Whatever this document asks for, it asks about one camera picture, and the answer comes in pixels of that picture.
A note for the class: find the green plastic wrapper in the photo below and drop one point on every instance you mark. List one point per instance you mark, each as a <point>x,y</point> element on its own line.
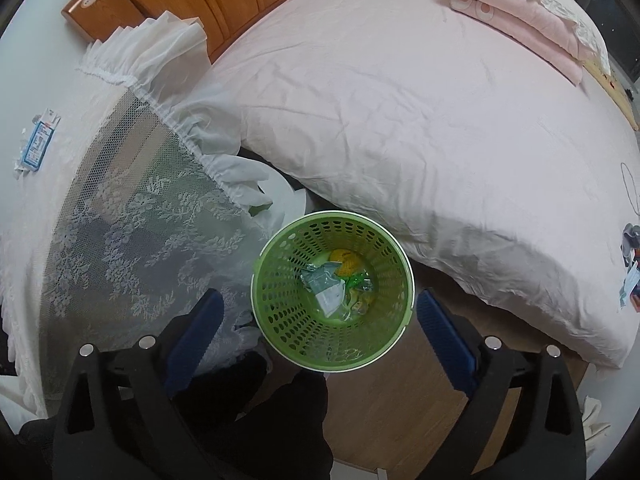
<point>360,282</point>

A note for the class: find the white crumpled cloth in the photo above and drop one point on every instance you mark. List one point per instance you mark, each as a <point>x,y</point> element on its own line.
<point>595,417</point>

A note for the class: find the wooden headboard side panel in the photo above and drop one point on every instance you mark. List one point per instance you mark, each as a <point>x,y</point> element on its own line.
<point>105,5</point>

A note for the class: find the white plastic bag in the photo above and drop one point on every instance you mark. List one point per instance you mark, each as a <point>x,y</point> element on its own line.
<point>285,195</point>

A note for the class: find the white and green packet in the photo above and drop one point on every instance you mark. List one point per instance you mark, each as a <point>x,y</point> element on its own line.
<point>325,290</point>

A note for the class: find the lace tablecloth with frill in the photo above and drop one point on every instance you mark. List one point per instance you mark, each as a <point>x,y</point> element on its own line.
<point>150,220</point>

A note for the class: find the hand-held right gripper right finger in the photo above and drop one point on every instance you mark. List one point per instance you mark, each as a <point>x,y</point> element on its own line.
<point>445,340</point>

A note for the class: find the folded pink blanket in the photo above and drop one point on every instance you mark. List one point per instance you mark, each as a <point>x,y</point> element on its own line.
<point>510,15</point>
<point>565,5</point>

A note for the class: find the green plastic basket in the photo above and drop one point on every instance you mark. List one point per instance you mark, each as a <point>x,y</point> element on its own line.
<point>295,305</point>

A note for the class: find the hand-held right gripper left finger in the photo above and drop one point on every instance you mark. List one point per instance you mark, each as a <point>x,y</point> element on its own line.
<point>197,340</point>

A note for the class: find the blue and white milk carton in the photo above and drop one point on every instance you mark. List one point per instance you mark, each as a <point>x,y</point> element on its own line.
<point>37,142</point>

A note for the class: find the yellow foam fruit net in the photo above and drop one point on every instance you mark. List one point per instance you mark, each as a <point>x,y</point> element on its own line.
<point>345,260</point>

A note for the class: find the tan wooden board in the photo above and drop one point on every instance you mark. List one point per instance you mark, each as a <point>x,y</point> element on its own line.
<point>617,92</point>

